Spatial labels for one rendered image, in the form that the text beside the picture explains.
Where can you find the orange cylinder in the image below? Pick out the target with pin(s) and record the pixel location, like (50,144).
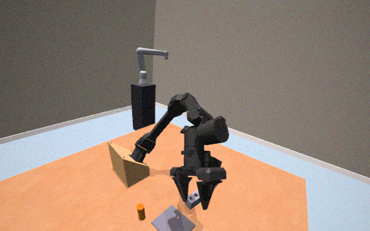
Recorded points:
(141,211)

